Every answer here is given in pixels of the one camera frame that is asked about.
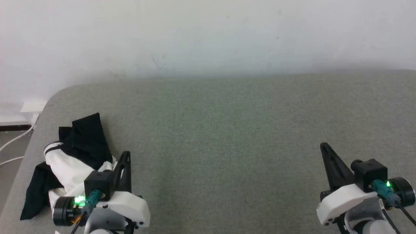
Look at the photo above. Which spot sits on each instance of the black and white garment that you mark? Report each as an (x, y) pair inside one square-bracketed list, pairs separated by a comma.
[(83, 143)]

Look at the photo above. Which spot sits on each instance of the grey-green fabric sofa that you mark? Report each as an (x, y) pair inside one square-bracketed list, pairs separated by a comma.
[(234, 146)]

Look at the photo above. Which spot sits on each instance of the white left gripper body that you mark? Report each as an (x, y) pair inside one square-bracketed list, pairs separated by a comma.
[(130, 204)]

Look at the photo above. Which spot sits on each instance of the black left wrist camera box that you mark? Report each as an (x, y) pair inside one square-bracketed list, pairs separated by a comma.
[(97, 182)]

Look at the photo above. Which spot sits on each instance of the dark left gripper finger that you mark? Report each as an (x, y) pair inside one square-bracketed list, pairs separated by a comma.
[(126, 182)]

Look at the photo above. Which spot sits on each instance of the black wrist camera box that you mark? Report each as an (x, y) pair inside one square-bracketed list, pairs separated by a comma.
[(97, 182), (369, 172)]

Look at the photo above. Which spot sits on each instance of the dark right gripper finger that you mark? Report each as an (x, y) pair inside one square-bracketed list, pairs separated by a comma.
[(336, 169)]

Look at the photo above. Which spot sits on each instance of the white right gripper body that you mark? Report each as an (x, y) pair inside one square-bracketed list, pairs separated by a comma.
[(344, 198)]

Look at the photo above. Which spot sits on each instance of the white wall socket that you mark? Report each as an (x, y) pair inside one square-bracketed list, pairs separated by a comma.
[(32, 106)]

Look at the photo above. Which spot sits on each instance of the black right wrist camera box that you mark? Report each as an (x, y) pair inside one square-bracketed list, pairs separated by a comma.
[(369, 172)]

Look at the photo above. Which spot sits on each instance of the black skirting strip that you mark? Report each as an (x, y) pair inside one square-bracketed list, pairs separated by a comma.
[(14, 127)]

